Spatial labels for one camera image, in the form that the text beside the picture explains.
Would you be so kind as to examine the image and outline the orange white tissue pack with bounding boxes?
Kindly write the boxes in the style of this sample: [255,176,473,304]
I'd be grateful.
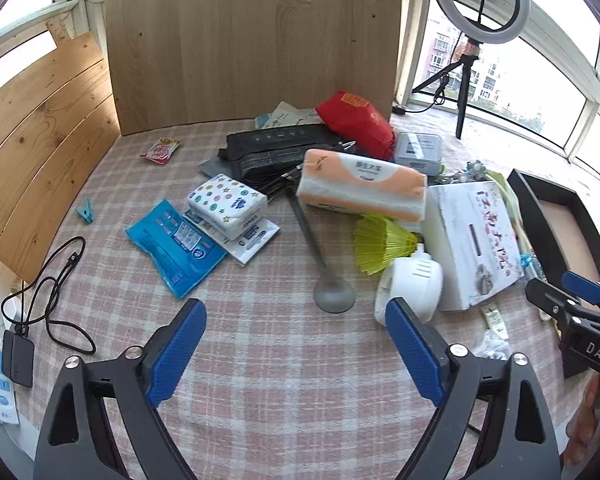
[296,148,427,223]

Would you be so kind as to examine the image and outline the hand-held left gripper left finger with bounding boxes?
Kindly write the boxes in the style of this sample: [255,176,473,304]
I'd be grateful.
[34,297,208,480]

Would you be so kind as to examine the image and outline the white blue-label packet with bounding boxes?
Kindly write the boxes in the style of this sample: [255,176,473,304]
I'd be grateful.
[182,210,281,264]

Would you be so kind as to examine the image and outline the green tube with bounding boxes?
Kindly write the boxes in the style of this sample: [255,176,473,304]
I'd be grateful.
[487,170,511,196]

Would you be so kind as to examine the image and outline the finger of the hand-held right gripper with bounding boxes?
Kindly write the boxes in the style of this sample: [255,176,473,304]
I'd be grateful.
[561,270,600,311]
[525,277,583,322]

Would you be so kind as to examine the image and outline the apartment buildings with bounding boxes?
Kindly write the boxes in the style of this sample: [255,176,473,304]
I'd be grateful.
[427,15,511,106]

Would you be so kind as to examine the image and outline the grey spoon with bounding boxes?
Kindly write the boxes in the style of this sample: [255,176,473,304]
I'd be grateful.
[285,187,357,314]

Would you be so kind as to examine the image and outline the light blue clothespin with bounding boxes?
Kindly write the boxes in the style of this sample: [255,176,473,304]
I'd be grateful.
[520,255,546,281]

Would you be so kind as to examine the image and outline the red white sachet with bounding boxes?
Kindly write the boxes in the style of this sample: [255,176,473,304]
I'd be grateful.
[140,138,182,165]

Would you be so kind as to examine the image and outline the black tray container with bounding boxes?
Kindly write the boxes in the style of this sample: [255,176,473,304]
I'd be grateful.
[507,169,600,311]

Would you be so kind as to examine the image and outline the wooden slat panel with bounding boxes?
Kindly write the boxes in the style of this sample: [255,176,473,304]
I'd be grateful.
[0,31,122,286]

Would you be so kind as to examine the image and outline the yellow shuttlecock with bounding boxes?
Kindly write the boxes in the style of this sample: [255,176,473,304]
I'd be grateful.
[354,212,421,276]

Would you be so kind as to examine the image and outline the black pouch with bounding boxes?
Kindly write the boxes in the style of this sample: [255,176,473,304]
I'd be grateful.
[217,124,361,193]

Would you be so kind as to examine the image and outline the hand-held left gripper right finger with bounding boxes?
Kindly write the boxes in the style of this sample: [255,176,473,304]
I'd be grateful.
[385,296,563,480]

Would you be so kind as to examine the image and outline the clear wrapper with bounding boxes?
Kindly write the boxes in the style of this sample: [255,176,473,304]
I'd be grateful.
[472,332,512,361]

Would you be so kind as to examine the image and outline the pale teal paper packet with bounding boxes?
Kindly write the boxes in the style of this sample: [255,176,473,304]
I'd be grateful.
[254,101,326,131]

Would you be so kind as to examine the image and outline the white power strip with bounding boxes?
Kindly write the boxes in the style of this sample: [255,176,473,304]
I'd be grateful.
[0,332,21,426]

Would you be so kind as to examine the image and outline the red packet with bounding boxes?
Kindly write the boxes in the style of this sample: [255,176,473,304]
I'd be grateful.
[315,91,397,161]

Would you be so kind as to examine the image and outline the white window frame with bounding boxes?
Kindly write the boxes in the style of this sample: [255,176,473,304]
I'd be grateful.
[0,0,600,191]

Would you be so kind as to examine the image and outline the upright wooden board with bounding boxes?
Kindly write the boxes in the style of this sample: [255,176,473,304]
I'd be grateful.
[102,0,405,137]

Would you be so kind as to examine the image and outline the silver tin box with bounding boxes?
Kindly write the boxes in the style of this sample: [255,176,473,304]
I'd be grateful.
[393,131,445,176]

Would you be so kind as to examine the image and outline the button-print tissue pack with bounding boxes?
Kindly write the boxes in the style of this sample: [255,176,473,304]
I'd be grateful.
[186,173,268,241]

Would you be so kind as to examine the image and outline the black power adapter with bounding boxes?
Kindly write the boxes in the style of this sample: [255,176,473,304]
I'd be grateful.
[1,330,35,389]

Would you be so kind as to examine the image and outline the black ring light cable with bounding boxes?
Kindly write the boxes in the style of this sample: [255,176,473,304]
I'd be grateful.
[391,75,451,115]

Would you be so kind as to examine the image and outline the white ring light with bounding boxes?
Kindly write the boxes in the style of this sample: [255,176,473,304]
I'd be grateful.
[426,0,531,42]

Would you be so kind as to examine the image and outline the person's right hand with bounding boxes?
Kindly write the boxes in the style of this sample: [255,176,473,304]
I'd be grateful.
[565,375,600,467]

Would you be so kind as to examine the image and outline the white massager with grey balls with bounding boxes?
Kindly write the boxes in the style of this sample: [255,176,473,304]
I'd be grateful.
[430,159,496,186]

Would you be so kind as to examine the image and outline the blue wet wipe pack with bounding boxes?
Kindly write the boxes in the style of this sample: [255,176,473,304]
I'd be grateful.
[125,199,228,299]

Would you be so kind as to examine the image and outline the grey pouch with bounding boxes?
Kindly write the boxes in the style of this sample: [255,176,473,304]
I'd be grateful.
[198,152,241,178]

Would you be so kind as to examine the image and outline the pink checked tablecloth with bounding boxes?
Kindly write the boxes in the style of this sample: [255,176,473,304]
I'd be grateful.
[15,105,600,480]

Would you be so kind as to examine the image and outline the white printed box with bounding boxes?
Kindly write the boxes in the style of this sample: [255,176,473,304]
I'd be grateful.
[422,180,526,312]

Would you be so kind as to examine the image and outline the white plug-in night light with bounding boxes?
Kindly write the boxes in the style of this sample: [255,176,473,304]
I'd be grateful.
[374,242,444,326]

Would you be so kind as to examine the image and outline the small white sachet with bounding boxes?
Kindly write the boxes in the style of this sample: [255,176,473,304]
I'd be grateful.
[481,302,510,333]

